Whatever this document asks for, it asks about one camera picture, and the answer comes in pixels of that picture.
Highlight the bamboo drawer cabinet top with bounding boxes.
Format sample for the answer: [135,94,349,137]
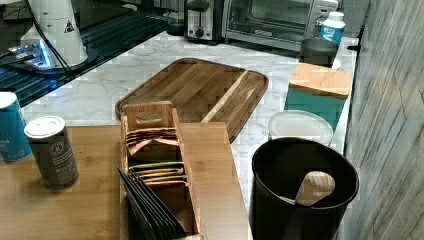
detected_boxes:
[0,123,253,240]

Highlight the dark wooden cutting board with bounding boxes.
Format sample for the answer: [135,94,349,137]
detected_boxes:
[115,58,268,140]

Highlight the wooden tea bag organizer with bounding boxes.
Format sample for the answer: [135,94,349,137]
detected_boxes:
[117,101,205,240]

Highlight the coloured tea bag packets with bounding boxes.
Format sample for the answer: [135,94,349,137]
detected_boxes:
[128,162,188,186]

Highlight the brown tea bag packets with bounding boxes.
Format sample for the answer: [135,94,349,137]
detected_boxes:
[125,128,179,155]

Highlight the black utensil holder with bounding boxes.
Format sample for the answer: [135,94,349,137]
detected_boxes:
[250,137,359,240]

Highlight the silver black toaster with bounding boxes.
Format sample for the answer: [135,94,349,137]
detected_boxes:
[184,0,224,45]

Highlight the teal box wooden lid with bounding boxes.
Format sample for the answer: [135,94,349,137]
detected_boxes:
[284,63,352,129]

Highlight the silver toaster oven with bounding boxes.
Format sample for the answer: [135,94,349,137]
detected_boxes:
[222,0,343,52]

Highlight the black tea bag packets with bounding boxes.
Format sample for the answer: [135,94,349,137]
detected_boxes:
[117,168,187,240]

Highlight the dark grey metal cup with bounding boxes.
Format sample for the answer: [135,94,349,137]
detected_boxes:
[299,38,339,68]

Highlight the white bottle blue label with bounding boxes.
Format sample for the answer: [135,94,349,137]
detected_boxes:
[319,11,346,45]

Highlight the grey spice shaker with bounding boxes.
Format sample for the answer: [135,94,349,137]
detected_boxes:
[24,116,79,191]

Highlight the blue cylindrical canister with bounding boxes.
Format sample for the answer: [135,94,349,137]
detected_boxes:
[0,92,32,161]

